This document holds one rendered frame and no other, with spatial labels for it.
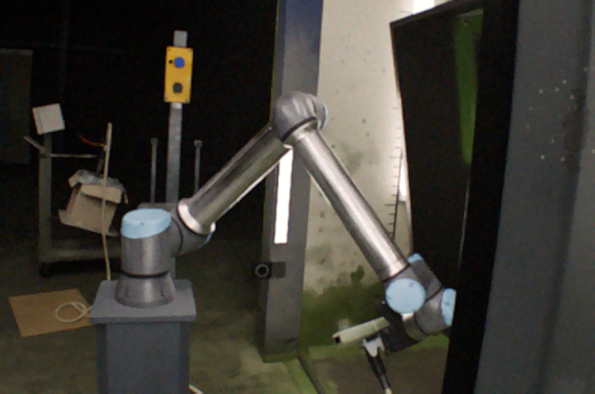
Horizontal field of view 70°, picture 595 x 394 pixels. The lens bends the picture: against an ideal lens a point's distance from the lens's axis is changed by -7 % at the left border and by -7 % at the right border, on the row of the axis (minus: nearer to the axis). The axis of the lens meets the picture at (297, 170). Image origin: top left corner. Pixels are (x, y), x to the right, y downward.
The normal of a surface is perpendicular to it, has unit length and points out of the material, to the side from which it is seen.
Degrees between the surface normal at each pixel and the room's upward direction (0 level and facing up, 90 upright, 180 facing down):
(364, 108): 90
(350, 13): 90
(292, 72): 90
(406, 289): 94
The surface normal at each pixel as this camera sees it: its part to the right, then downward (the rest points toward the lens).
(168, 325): 0.29, 0.11
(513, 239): -0.95, -0.04
